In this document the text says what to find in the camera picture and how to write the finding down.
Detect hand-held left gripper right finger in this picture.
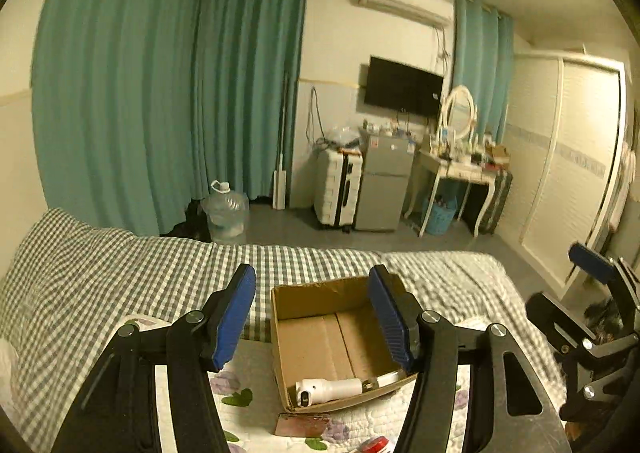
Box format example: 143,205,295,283
367,264,573,453

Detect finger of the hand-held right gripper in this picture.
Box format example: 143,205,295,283
567,242,640,330
525,290,640,424

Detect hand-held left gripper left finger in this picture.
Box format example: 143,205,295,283
52,263,257,453

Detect brown cardboard box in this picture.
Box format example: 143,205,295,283
270,275,421,414

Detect white handheld device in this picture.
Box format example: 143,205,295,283
295,375,378,408

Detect dark fuzzy cloth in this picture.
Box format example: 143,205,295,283
590,300,626,334

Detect white floral quilt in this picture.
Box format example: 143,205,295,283
117,314,506,453

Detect black bag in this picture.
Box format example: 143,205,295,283
160,200,211,240

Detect clear water jug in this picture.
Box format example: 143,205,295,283
201,180,250,244

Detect white louvred wardrobe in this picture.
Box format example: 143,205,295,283
492,50,628,304

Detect dark striped suitcase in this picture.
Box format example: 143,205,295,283
462,170,513,236

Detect blue laundry basket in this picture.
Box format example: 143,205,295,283
422,195,458,236

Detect grey checked bed sheet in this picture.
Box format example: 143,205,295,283
0,207,566,434

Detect silver small fridge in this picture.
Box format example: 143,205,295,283
352,133,416,233

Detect white hard suitcase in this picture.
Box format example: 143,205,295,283
313,149,364,234

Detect white dressing table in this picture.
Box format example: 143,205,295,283
405,148,503,239

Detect cluster of cosmetics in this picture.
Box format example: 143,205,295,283
425,130,511,168

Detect clear plastic bag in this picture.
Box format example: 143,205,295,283
325,125,361,151

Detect row of small bottles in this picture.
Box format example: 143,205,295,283
364,120,416,141

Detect white oval vanity mirror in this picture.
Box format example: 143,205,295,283
440,87,478,141

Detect white cloth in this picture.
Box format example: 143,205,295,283
0,337,21,416

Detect narrow teal curtain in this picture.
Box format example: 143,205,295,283
452,0,516,144

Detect wide teal curtain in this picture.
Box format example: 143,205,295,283
31,0,208,238

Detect hanging wall cables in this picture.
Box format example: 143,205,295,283
307,87,328,144

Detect black wall television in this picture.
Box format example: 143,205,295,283
363,55,446,118

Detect air conditioner cable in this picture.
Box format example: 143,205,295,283
435,25,451,68

